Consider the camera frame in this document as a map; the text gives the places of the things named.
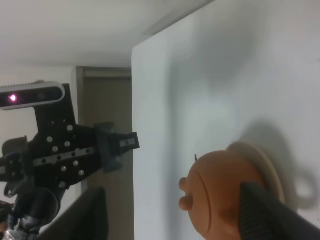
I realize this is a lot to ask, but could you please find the beige teapot saucer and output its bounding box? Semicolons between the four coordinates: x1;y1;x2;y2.
226;141;286;204

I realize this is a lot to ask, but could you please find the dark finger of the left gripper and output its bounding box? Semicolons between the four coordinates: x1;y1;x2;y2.
94;122;140;173

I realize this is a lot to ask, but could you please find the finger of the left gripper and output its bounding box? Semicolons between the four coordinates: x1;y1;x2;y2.
0;136;30;198

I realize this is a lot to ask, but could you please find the brown door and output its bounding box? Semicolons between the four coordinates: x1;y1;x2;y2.
76;66;133;196

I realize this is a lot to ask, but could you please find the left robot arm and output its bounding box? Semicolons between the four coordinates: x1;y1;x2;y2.
0;80;140;240

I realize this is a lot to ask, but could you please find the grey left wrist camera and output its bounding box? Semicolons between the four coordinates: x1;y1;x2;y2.
0;80;66;111

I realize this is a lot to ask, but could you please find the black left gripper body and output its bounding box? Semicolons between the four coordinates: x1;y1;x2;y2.
28;84;102;190

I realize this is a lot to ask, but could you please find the brown clay teapot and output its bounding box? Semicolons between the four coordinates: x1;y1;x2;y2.
179;150;266;240

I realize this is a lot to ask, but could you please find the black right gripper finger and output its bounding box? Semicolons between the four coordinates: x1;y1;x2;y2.
239;182;320;240

